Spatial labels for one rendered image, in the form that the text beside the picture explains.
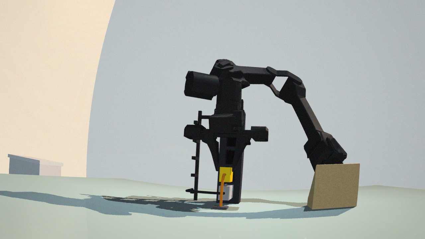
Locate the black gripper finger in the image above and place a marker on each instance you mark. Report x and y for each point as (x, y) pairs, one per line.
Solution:
(214, 149)
(239, 148)

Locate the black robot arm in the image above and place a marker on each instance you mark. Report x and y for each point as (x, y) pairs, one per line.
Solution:
(226, 80)

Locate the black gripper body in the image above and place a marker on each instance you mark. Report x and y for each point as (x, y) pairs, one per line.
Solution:
(199, 132)

